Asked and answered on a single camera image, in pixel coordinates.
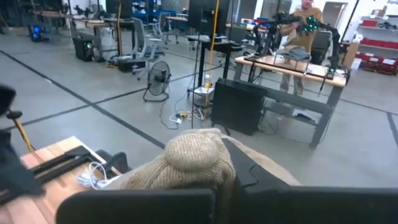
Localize white power strip cables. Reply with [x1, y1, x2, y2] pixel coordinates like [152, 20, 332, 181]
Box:
[169, 109, 205, 126]

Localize grey office chair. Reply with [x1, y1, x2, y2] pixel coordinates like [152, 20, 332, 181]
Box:
[131, 17, 166, 81]

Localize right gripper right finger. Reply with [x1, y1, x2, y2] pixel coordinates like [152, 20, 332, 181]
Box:
[222, 138, 398, 224]

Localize computer tower green light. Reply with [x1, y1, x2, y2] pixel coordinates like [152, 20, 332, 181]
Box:
[72, 32, 101, 62]

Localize background black robot arms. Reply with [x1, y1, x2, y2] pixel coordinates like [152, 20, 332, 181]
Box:
[253, 12, 341, 72]

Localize shelves with red bins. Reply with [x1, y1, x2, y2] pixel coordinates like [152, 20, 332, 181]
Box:
[354, 17, 398, 76]

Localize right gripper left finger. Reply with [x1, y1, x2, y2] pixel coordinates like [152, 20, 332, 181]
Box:
[55, 188, 217, 224]

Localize person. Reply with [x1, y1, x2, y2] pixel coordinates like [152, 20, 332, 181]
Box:
[279, 0, 325, 96]

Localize black floor fan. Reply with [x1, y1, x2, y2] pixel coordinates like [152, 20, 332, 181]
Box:
[142, 60, 172, 103]

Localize yellow hanging cable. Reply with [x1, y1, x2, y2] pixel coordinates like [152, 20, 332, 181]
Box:
[203, 0, 221, 110]

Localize black monitor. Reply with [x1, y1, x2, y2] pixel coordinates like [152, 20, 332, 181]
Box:
[187, 0, 231, 35]

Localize black computer box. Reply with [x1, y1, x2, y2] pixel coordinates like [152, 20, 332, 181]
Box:
[211, 77, 268, 136]

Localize tan baseball cap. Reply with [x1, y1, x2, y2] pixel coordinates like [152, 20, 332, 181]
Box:
[102, 128, 302, 224]

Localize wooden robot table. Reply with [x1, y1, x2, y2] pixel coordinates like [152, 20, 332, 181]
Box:
[234, 54, 348, 149]

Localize orange cable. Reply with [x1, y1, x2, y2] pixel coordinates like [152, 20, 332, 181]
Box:
[12, 117, 34, 153]

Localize computer with blue light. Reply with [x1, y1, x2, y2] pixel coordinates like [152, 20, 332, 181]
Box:
[29, 24, 51, 44]

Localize black aluminium frame rails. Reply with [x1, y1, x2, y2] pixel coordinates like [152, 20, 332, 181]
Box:
[30, 145, 130, 185]

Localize white coiled cable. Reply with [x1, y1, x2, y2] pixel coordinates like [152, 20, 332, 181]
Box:
[75, 161, 121, 190]

